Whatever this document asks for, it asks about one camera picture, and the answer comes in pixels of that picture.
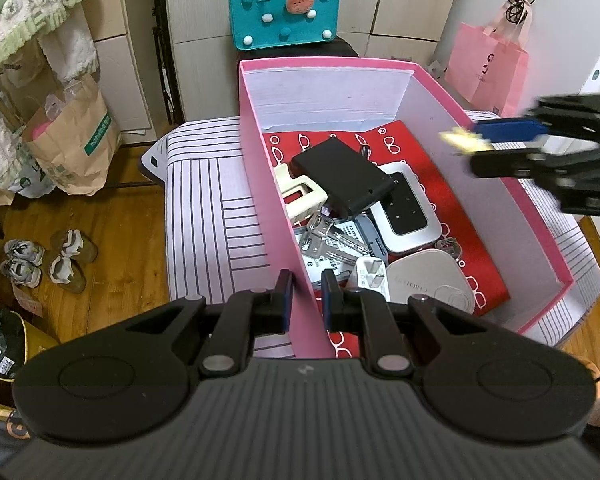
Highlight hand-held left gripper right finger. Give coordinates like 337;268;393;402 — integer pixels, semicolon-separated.
320;269;486;378

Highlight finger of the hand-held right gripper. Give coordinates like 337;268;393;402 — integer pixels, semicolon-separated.
467;137;600;218
472;92;600;146

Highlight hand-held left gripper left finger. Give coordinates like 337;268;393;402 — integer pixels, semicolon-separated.
125;269;296;378

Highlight small yellow object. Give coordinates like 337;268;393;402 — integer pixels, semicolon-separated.
439;127;493;157

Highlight white charger plug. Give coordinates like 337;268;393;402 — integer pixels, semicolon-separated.
347;256;388;293

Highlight bunch of metal keys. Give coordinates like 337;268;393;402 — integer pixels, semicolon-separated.
297;210;371;266

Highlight grey labelled device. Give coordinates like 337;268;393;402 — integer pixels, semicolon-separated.
330;212;388;261

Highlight white pocket router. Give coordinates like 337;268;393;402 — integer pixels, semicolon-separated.
370;162;443;256

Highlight cream hair claw clip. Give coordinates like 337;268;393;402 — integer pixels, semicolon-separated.
274;162;328;221

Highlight black rectangular case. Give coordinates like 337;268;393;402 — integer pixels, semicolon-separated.
291;139;396;218

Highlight pink cardboard box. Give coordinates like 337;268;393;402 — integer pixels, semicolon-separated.
237;57;577;361

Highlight pink paper bag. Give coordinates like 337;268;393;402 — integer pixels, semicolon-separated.
445;21;530;117

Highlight red printed paper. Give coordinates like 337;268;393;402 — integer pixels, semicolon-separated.
262;120;511;358

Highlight striped table cover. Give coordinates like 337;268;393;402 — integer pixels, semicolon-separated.
137;110;600;361

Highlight white refrigerator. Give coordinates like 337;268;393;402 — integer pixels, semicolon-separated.
430;0;600;111

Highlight black suitcase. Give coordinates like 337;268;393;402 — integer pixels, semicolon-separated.
236;37;360;61

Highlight yellow bin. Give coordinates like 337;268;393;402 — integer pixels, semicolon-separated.
0;309;61;381

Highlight teal felt handbag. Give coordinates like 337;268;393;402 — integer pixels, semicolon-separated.
229;0;342;52

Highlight grey sneaker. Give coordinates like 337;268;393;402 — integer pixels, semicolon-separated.
4;240;46;267
0;258;42;288

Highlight brown paper bag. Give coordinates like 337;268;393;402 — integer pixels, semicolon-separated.
21;74;123;196

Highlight white plastic bag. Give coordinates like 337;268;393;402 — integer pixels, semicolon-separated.
7;152;56;198

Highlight black plastic bag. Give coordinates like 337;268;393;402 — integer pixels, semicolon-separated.
0;309;26;378

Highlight light wooden cabinet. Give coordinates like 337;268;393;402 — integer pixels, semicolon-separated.
87;0;156;148

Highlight black clothes rack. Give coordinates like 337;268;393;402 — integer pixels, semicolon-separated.
0;0;183;238

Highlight beige wardrobe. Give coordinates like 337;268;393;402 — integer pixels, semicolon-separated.
162;0;468;126

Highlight yellow black printed bag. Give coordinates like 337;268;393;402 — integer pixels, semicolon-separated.
0;397;31;466

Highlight pink hanging strap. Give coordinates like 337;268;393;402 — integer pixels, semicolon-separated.
482;0;533;41

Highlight black hair ties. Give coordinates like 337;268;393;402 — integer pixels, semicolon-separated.
505;0;540;23

